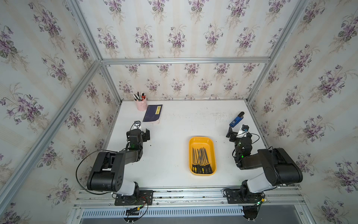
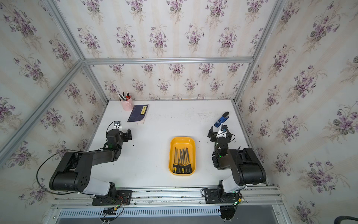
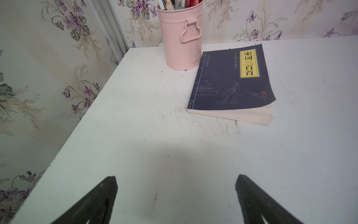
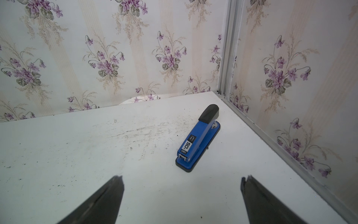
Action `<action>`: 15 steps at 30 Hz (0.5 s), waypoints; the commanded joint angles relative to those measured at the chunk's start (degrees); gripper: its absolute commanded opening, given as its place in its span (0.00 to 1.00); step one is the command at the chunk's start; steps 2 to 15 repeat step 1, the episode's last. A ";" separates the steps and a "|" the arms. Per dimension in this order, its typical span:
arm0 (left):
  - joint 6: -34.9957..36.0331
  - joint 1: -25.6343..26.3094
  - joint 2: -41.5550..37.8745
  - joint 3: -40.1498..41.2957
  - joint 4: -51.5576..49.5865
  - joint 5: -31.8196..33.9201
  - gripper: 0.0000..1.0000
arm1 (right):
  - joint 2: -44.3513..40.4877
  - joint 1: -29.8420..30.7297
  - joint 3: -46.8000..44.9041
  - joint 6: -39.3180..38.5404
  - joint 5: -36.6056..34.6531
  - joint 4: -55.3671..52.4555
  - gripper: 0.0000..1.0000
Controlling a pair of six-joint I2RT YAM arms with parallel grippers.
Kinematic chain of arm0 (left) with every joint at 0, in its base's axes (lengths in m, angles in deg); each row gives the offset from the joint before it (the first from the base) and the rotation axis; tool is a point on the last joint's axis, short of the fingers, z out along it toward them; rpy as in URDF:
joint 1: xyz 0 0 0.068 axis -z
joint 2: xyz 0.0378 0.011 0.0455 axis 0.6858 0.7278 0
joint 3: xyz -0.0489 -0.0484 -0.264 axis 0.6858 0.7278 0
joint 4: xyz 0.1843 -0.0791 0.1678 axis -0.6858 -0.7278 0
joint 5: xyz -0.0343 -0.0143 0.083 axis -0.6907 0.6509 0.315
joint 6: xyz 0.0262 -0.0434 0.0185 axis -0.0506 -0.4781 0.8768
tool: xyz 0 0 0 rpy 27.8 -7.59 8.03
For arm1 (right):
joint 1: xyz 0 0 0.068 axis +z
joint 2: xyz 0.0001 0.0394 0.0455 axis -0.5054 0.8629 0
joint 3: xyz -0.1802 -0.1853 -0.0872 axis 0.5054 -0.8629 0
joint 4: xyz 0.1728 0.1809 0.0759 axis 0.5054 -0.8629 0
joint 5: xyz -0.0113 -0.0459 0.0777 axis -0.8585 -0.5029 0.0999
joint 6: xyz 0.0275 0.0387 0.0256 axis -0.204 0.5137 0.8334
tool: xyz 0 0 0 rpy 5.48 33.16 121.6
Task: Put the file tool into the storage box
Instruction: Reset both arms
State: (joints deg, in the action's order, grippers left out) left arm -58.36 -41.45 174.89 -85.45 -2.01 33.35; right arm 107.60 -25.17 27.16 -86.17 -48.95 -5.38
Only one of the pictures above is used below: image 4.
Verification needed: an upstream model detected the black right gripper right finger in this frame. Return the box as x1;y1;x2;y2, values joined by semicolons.
241;175;306;224

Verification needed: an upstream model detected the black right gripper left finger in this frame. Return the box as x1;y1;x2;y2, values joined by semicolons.
59;175;125;224

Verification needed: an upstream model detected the blue black stapler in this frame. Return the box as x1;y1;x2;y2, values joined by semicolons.
175;104;221;173

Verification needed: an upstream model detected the aluminium corner frame post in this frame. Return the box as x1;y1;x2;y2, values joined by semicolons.
218;0;245;97

